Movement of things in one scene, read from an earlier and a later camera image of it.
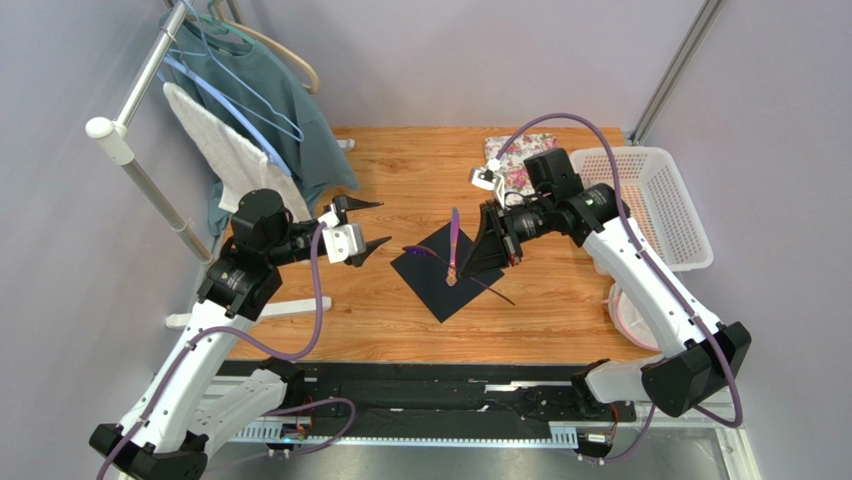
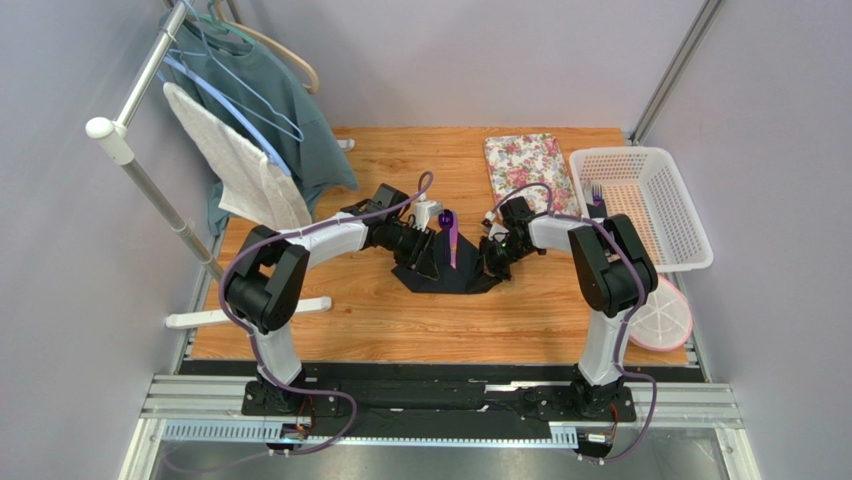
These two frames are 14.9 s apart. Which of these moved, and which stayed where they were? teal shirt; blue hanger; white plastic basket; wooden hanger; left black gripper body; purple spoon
Moved: left black gripper body; purple spoon
Stayed: white plastic basket; blue hanger; teal shirt; wooden hanger
